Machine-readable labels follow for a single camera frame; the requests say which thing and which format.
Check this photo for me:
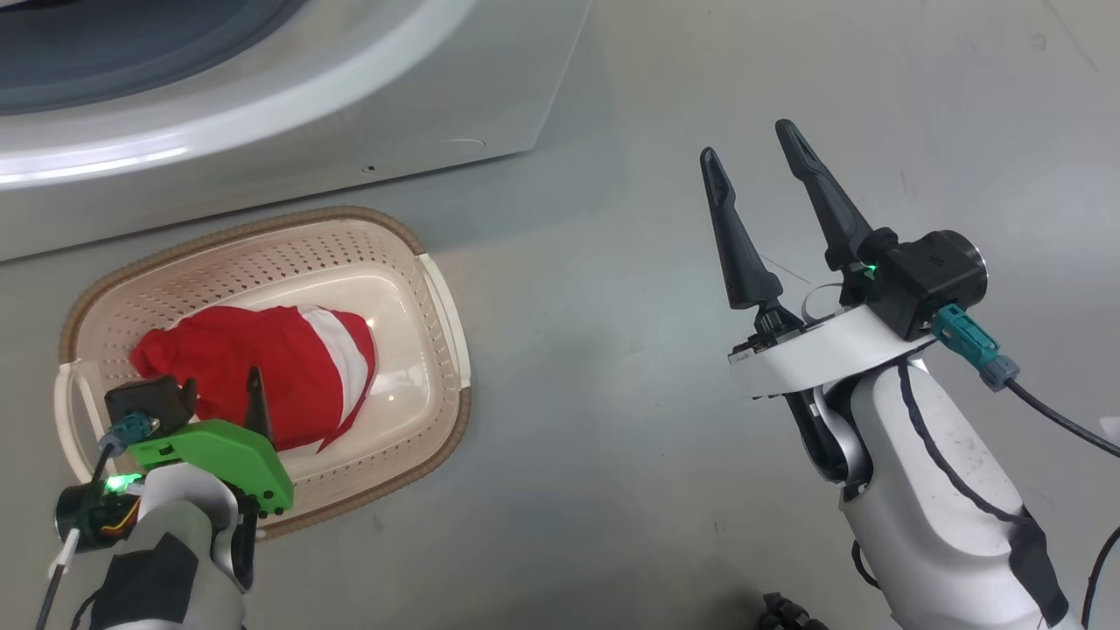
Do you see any black corrugated conduit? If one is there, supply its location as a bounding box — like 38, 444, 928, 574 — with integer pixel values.
757, 593, 828, 630

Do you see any left cable with teal connector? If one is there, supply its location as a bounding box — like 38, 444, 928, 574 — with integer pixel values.
35, 413, 161, 630

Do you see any red garment with white stripes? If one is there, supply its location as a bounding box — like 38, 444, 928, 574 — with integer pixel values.
129, 304, 379, 453

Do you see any cream perforated laundry basket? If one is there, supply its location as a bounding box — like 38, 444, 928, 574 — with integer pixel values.
54, 206, 473, 539

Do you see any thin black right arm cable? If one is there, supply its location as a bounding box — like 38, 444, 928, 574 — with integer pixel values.
897, 359, 1038, 526

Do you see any right cable with teal connector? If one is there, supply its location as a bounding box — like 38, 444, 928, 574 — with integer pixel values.
932, 304, 1120, 630

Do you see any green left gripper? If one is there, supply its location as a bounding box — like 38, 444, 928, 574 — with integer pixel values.
54, 366, 294, 552

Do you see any white front-load washing machine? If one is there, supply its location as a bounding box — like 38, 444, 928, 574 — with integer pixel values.
0, 0, 596, 263

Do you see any cable with teal connector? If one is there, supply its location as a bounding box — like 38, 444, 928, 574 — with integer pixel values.
932, 304, 1120, 630
35, 413, 161, 630

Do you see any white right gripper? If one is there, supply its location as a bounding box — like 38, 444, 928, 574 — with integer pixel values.
700, 119, 990, 401

